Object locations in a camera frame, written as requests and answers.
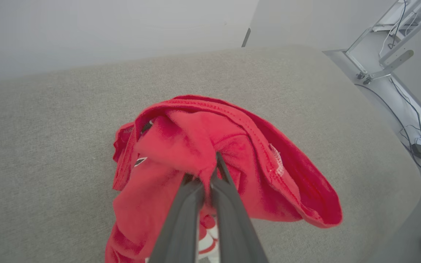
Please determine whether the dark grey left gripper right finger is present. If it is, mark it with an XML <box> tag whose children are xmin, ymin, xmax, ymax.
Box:
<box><xmin>210</xmin><ymin>152</ymin><xmax>269</xmax><ymax>263</ymax></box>

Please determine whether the red and white garment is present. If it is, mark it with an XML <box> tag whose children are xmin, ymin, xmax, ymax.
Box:
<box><xmin>105</xmin><ymin>95</ymin><xmax>343</xmax><ymax>263</ymax></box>

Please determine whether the grey fabric sofa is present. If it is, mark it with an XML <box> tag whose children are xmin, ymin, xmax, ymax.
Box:
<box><xmin>0</xmin><ymin>45</ymin><xmax>421</xmax><ymax>263</ymax></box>

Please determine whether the grey metal frame stand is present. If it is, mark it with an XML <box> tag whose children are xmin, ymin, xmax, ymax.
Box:
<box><xmin>345</xmin><ymin>0</ymin><xmax>421</xmax><ymax>85</ymax></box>

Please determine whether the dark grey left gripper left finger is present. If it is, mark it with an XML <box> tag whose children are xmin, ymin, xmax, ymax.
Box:
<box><xmin>148</xmin><ymin>174</ymin><xmax>205</xmax><ymax>263</ymax></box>

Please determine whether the black floor cable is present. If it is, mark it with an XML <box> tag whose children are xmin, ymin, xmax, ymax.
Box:
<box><xmin>355</xmin><ymin>75</ymin><xmax>421</xmax><ymax>198</ymax></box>

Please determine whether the white hanging cable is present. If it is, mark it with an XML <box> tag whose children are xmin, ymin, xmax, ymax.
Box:
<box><xmin>379</xmin><ymin>0</ymin><xmax>420</xmax><ymax>57</ymax></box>

